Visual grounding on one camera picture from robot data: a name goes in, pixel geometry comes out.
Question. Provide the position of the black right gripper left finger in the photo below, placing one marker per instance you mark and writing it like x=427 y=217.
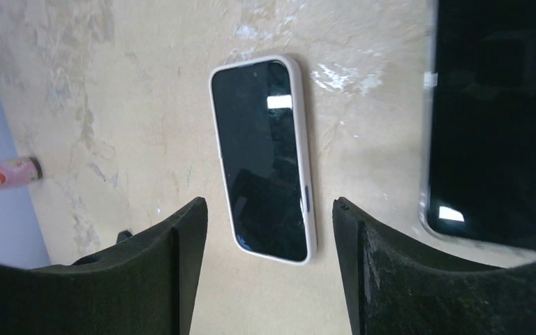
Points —
x=145 y=284

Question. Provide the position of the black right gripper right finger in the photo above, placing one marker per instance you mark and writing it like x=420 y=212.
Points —
x=394 y=284

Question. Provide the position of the black phone with case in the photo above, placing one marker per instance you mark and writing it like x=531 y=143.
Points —
x=262 y=137

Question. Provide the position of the pink capped small bottle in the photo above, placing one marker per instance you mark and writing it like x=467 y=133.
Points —
x=17 y=172

